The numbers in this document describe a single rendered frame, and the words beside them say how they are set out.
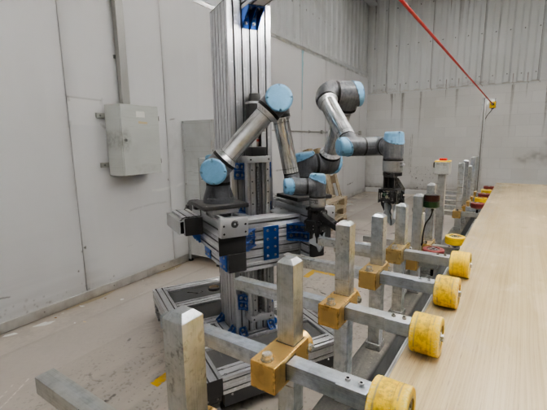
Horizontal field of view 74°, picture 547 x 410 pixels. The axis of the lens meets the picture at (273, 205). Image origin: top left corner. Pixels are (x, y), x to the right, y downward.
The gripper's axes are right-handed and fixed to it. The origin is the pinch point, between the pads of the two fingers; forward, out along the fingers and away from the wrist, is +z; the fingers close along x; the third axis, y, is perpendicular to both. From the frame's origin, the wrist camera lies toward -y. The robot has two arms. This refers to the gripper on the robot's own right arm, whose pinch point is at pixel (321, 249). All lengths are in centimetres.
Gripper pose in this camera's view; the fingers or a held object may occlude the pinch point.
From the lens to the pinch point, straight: 173.4
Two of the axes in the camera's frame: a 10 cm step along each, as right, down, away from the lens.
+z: 0.1, 9.8, 1.8
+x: -5.6, 1.5, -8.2
